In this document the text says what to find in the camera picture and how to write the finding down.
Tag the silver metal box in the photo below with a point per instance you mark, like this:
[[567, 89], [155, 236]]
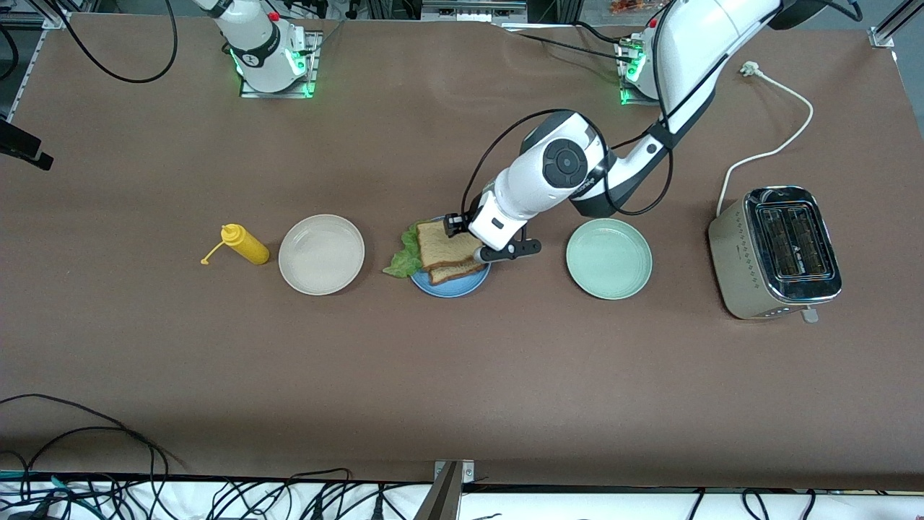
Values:
[[473, 9]]

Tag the beige chrome two-slot toaster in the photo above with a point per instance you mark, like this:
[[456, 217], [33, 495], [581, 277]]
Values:
[[736, 267]]

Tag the brown bread slice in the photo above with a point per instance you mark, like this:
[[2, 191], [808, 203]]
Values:
[[444, 245], [455, 273]]

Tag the aluminium frame profile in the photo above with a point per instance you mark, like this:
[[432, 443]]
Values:
[[54, 18], [882, 36]]

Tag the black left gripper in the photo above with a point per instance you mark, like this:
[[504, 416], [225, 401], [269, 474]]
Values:
[[455, 224]]

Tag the pale green round plate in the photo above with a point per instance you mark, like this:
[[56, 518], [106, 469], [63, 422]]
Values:
[[608, 258]]

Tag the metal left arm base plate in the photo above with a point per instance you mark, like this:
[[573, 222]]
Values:
[[625, 94]]

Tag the metal table edge bracket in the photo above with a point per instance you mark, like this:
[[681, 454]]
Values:
[[444, 498]]

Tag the green lettuce leaf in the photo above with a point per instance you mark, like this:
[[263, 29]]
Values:
[[408, 256]]

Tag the beige round plate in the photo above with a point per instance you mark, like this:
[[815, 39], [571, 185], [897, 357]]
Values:
[[321, 254]]

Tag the clear snack packet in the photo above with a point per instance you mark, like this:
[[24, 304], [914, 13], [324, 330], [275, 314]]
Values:
[[628, 6]]

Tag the yellow mustard squeeze bottle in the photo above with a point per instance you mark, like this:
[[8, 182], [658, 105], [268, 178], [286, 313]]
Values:
[[249, 247]]

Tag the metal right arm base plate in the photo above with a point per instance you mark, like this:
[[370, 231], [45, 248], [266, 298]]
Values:
[[315, 72]]

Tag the grey perforated side rail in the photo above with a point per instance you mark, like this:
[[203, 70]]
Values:
[[25, 72]]

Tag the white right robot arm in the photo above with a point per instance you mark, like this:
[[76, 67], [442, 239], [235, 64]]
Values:
[[260, 43]]

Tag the blue round plate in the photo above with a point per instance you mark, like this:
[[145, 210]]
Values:
[[451, 287]]

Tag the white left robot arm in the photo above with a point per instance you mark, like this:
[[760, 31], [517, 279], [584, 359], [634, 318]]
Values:
[[693, 58]]

